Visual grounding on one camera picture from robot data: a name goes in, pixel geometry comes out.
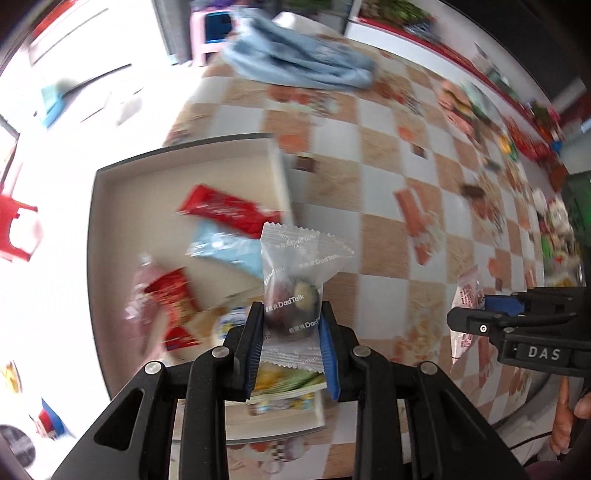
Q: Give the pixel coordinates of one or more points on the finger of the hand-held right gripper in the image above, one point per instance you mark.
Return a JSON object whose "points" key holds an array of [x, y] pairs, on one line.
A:
{"points": [[545, 300], [471, 321]]}

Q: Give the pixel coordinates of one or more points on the white pink snack packet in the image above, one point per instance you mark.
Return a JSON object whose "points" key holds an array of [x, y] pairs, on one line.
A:
{"points": [[466, 295]]}

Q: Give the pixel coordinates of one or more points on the checkered tablecloth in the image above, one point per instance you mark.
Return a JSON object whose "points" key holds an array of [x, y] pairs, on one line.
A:
{"points": [[392, 138]]}

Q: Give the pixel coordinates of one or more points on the red plastic stool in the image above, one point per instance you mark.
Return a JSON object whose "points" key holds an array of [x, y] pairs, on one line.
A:
{"points": [[14, 212]]}

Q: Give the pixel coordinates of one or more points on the yellow snack packet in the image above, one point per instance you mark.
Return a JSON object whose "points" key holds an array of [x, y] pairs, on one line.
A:
{"points": [[281, 385]]}

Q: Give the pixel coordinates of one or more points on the beige tray with grey rim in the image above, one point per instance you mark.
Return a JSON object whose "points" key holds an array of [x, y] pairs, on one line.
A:
{"points": [[138, 194]]}

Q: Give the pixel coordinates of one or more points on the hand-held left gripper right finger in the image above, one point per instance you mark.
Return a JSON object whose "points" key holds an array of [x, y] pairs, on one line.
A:
{"points": [[328, 355]]}

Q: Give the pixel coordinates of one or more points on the pink plastic stool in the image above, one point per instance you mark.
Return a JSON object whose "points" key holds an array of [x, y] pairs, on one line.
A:
{"points": [[203, 37]]}

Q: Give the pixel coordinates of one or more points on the plain red snack packet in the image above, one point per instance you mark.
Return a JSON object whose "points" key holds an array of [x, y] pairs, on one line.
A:
{"points": [[221, 207]]}

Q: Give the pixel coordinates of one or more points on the clear packet of dark candies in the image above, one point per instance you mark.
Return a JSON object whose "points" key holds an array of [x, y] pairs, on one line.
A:
{"points": [[288, 258]]}

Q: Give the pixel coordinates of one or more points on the dark green crate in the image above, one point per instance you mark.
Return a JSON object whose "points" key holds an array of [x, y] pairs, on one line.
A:
{"points": [[579, 203]]}

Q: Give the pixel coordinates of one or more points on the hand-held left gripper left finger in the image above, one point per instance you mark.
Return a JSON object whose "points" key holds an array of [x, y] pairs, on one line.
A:
{"points": [[255, 350]]}

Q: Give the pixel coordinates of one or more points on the red patterned snack packet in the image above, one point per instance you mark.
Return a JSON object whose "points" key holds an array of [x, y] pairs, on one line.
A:
{"points": [[173, 295]]}

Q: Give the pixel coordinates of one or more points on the row of assorted snacks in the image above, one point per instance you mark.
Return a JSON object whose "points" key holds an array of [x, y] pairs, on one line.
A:
{"points": [[461, 101]]}

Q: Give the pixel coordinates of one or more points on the person's right hand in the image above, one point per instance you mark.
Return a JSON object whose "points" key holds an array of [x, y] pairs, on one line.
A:
{"points": [[561, 415]]}

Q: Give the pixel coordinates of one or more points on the blue box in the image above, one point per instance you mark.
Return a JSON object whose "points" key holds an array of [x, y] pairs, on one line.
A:
{"points": [[53, 104]]}

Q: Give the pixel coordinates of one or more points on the light blue cloth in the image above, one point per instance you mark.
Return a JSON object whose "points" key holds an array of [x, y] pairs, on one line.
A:
{"points": [[295, 60]]}

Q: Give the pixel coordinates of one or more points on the light blue snack packet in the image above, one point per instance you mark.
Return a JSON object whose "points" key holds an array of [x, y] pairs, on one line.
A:
{"points": [[226, 251]]}

